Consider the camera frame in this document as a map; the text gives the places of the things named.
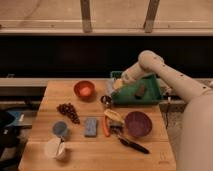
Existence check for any bunch of dark grapes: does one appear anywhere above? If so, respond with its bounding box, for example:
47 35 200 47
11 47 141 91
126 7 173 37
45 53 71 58
57 103 80 124

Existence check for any orange bowl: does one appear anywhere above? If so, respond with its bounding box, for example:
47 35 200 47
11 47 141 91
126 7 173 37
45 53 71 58
74 81 95 99

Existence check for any small grey metal object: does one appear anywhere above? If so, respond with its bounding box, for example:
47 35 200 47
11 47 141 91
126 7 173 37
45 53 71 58
109 121 123 133

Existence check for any black handled knife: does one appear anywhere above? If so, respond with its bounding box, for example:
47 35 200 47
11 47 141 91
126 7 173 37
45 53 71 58
118 137 150 154

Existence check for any dark bag at left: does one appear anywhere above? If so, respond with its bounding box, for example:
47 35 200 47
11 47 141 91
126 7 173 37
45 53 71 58
0 110 20 157

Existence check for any orange carrot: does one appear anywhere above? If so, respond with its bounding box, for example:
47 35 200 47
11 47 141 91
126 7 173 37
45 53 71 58
102 116 110 137

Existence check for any yellow banana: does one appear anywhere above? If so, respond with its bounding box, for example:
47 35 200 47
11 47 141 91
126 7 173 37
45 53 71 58
104 109 124 123

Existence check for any green plastic bin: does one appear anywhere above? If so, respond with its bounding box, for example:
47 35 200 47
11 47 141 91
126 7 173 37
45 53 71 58
112 74 163 105

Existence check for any orange ball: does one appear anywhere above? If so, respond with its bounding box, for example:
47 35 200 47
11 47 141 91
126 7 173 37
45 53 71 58
80 87 91 97

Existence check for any white towel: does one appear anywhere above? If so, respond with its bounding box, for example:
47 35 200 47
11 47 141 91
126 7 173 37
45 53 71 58
106 79 115 96

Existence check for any small metal cup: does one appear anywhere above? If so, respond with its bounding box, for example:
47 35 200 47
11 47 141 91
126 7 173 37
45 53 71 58
101 95 112 108

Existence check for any dark brown block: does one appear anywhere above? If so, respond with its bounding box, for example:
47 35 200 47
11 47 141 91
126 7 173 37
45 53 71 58
135 84 146 99

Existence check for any white mug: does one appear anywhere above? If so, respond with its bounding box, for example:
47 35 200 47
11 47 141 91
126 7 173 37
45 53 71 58
44 137 66 160

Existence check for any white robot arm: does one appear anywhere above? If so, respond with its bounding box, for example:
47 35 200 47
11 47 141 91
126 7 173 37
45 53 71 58
113 50 213 171

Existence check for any blue sponge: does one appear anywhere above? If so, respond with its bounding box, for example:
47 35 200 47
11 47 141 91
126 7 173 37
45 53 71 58
84 118 97 137

